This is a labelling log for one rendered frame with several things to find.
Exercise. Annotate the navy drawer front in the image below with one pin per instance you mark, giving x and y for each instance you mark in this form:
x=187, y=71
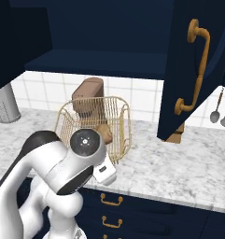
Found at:
x=148, y=203
x=142, y=224
x=138, y=236

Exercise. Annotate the silver perforated metal cylinder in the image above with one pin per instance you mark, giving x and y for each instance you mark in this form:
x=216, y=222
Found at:
x=5, y=105

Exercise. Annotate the brown bread loaf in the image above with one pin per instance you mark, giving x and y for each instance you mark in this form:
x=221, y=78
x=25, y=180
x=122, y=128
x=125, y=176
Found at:
x=105, y=134

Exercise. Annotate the brown wooden block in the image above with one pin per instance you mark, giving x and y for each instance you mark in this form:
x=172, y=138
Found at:
x=176, y=134

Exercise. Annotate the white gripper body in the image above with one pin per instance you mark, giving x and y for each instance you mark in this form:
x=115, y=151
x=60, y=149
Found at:
x=110, y=171

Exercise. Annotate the navy wall cabinet carcass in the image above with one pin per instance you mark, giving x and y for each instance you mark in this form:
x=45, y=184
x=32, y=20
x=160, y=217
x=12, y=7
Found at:
x=104, y=62

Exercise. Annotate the navy base cabinet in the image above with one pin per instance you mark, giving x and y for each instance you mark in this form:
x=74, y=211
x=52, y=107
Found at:
x=218, y=227

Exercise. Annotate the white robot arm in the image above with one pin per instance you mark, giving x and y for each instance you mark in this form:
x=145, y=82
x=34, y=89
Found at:
x=51, y=165

